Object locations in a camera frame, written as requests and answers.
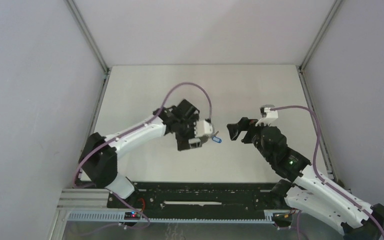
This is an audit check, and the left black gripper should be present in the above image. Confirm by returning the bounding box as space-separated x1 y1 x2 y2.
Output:
174 113 202 151

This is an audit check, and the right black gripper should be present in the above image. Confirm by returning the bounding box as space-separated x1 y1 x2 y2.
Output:
227 117 273 163

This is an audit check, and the key with blue tag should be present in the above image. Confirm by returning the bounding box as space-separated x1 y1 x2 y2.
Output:
211 131 222 144

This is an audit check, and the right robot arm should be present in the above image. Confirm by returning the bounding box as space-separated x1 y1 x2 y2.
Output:
226 117 384 240

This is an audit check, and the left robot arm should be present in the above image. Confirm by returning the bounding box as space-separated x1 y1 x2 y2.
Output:
79 99 215 208

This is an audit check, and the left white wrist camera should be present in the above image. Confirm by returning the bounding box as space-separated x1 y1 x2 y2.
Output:
192 120 214 138

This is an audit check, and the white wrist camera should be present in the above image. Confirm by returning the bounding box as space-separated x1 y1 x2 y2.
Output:
255 104 279 127
192 120 214 138

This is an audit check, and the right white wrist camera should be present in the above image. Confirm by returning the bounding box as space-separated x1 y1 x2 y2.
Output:
255 104 279 127

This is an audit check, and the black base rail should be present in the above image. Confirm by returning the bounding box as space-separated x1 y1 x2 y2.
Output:
107 180 304 221

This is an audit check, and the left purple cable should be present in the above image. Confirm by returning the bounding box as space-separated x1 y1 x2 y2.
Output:
72 82 213 229

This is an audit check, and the purple cable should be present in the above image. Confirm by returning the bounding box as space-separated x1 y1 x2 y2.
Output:
72 82 213 229
270 105 384 240

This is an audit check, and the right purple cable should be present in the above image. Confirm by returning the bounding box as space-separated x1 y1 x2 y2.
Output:
270 105 384 240

